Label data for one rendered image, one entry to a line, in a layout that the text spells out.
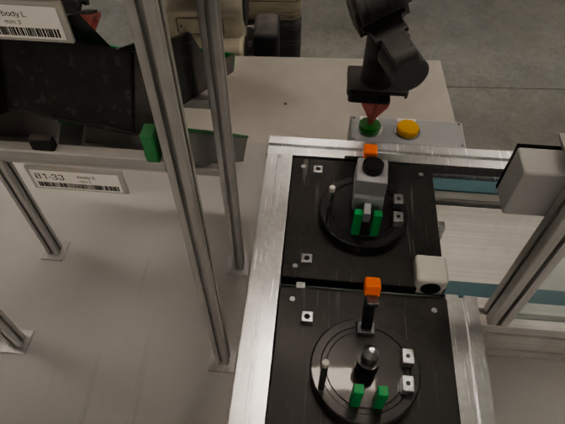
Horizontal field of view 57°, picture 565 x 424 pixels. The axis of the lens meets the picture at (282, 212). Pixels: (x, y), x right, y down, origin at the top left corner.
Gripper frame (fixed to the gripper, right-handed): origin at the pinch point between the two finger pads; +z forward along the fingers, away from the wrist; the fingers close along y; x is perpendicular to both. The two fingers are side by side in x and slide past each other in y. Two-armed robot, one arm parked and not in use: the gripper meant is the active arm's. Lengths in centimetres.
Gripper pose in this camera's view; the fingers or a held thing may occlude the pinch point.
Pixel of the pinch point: (370, 119)
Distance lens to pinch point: 98.5
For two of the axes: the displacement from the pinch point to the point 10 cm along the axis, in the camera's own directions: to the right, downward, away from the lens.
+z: 0.0, 6.1, 8.0
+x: 0.9, -7.9, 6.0
